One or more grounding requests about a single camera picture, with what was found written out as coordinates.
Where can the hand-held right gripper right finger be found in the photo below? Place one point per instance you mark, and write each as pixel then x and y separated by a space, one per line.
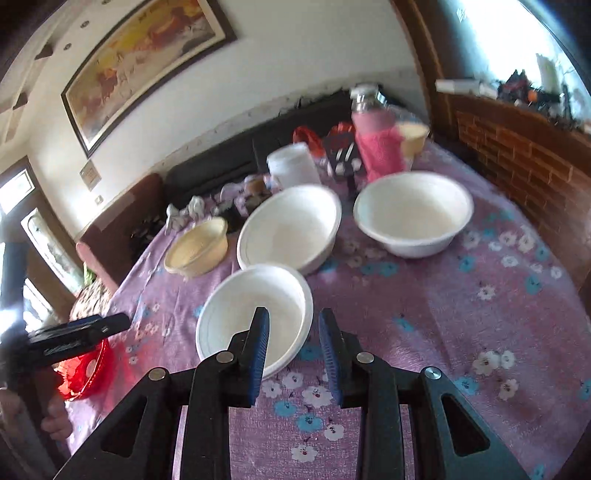
pixel 330 357

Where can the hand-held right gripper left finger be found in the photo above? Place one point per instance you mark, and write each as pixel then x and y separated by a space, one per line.
pixel 257 350

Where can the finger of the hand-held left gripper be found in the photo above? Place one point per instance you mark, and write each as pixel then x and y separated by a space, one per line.
pixel 69 350
pixel 108 323

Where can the red glass plate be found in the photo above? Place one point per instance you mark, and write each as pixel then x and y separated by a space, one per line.
pixel 87 374

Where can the white bowl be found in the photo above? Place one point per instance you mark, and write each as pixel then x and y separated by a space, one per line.
pixel 413 212
pixel 254 316
pixel 291 226

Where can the small cream bowl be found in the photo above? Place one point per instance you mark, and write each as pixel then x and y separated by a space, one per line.
pixel 196 247

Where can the person's left hand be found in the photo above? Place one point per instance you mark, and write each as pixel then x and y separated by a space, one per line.
pixel 56 417

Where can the leaf patterned blanket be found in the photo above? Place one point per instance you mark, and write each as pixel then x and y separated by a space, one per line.
pixel 90 300

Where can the wooden glass door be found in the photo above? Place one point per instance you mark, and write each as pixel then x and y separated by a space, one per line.
pixel 21 230

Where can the brown fabric sofa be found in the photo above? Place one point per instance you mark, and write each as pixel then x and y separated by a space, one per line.
pixel 122 217

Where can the purple floral tablecloth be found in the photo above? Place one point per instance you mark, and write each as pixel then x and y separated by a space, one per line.
pixel 438 300

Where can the white crumpled cloth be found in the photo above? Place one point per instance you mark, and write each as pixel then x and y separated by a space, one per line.
pixel 184 212

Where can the white plastic jar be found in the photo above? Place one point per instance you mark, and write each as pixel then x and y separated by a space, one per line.
pixel 293 166

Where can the black leather sofa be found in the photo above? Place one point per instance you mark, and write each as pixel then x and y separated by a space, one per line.
pixel 217 161

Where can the black slotted spatula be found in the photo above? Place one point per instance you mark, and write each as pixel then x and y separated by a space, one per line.
pixel 341 154

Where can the red plastic bag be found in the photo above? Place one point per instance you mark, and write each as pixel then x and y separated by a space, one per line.
pixel 308 136

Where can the bottle with pink knit sleeve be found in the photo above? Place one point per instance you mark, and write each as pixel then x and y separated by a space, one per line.
pixel 376 138

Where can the cream cup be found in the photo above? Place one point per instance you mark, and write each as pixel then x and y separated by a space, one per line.
pixel 415 136

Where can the framed painting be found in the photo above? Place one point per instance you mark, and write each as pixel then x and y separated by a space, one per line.
pixel 147 60

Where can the brick counter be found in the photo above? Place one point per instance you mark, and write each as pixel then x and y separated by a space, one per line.
pixel 521 161

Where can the wall electrical panel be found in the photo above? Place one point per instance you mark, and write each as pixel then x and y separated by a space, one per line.
pixel 89 174

